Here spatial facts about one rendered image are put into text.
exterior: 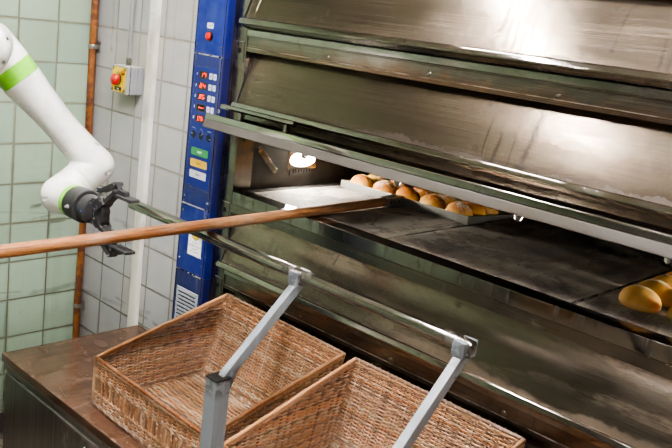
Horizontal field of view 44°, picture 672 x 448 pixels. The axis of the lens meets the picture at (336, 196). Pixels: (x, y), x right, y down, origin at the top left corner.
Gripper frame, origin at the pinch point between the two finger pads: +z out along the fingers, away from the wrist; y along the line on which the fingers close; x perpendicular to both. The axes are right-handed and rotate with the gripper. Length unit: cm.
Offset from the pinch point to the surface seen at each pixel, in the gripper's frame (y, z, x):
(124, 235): -1.2, 9.7, 8.2
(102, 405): 59, -17, -7
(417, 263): 1, 51, -54
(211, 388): 25, 44, 5
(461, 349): 2, 92, -15
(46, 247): -0.5, 9.8, 28.2
